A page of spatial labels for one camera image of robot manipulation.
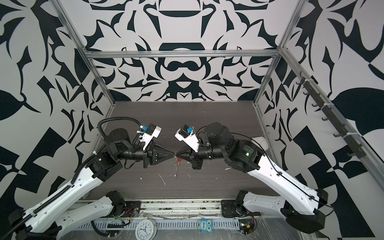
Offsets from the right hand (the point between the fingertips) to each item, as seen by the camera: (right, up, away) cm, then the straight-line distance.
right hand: (178, 154), depth 55 cm
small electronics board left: (-32, -39, +18) cm, 53 cm away
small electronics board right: (+30, -38, +16) cm, 51 cm away
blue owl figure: (+11, -36, +14) cm, 40 cm away
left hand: (-1, +1, 0) cm, 1 cm away
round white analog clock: (-15, -36, +11) cm, 40 cm away
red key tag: (+1, -2, 0) cm, 2 cm away
